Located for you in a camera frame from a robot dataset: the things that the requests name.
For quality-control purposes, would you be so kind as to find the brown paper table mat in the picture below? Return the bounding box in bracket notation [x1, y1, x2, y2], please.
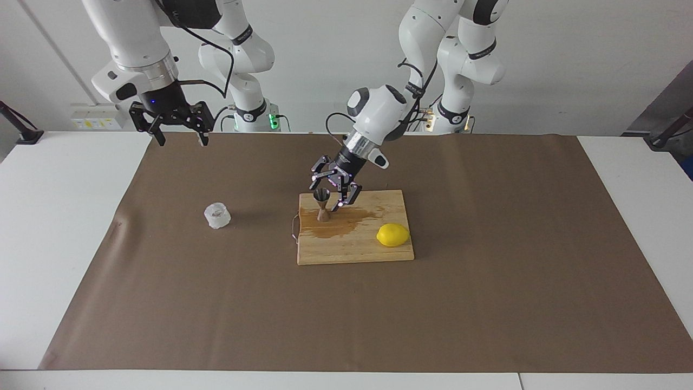
[38, 132, 693, 374]

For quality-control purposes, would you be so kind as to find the steel double jigger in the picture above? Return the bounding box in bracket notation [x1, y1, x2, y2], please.
[313, 188, 331, 223]

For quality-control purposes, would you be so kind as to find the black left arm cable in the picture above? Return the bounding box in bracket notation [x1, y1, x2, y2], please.
[325, 58, 439, 148]

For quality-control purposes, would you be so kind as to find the black right base cable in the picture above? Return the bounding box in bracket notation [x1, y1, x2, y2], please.
[210, 106, 237, 133]

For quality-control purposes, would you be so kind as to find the wooden cutting board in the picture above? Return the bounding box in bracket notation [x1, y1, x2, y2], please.
[291, 190, 415, 266]

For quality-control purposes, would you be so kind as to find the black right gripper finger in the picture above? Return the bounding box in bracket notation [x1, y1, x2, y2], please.
[128, 102, 166, 147]
[181, 101, 213, 148]

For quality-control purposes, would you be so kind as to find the clear plastic cup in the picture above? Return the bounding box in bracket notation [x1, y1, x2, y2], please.
[204, 202, 232, 230]

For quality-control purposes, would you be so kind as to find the black clamp stand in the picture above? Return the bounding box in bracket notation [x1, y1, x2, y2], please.
[644, 106, 693, 151]
[0, 100, 44, 145]

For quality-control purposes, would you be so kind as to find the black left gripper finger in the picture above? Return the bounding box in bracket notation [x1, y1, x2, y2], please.
[310, 155, 331, 191]
[331, 183, 363, 212]

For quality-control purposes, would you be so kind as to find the yellow lemon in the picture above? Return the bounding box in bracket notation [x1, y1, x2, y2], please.
[376, 223, 410, 248]

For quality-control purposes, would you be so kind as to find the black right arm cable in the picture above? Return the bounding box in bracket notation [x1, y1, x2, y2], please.
[154, 0, 237, 103]

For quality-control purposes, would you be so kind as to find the black left base cable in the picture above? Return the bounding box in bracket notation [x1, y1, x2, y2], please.
[403, 97, 436, 133]

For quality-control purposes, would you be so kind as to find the black base cable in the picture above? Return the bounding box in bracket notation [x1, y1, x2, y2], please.
[210, 106, 237, 133]
[403, 97, 436, 133]

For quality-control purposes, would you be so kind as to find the white wall outlet box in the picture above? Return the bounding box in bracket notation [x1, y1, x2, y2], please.
[70, 104, 132, 131]

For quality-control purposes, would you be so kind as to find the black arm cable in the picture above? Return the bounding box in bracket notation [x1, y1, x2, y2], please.
[154, 0, 237, 103]
[325, 58, 439, 148]

